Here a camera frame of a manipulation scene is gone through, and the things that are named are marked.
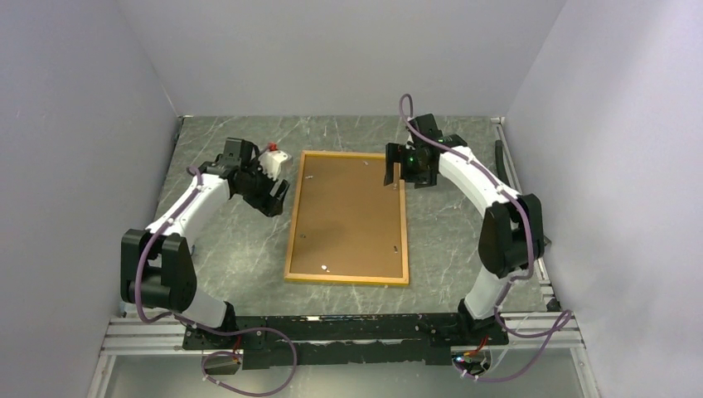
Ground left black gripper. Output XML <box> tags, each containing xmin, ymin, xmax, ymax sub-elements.
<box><xmin>237</xmin><ymin>160</ymin><xmax>290</xmax><ymax>217</ymax></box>

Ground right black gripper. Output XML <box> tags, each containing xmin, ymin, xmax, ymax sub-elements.
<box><xmin>383</xmin><ymin>143</ymin><xmax>436</xmax><ymax>188</ymax></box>

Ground brown backing board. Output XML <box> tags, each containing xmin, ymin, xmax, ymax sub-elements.
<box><xmin>289</xmin><ymin>154</ymin><xmax>405</xmax><ymax>279</ymax></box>

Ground yellow picture frame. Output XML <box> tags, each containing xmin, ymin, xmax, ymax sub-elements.
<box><xmin>284</xmin><ymin>150</ymin><xmax>411</xmax><ymax>288</ymax></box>

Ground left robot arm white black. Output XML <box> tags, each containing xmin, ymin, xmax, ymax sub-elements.
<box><xmin>120</xmin><ymin>138</ymin><xmax>291</xmax><ymax>348</ymax></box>

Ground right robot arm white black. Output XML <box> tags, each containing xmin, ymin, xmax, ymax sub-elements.
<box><xmin>384</xmin><ymin>114</ymin><xmax>545</xmax><ymax>344</ymax></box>

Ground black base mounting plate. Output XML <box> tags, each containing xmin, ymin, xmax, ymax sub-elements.
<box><xmin>182</xmin><ymin>313</ymin><xmax>509</xmax><ymax>370</ymax></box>

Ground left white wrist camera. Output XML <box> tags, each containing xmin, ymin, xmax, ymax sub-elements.
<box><xmin>258</xmin><ymin>143</ymin><xmax>292</xmax><ymax>182</ymax></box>

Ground aluminium extrusion rail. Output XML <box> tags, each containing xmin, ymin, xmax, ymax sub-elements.
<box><xmin>102</xmin><ymin>313</ymin><xmax>585</xmax><ymax>355</ymax></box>

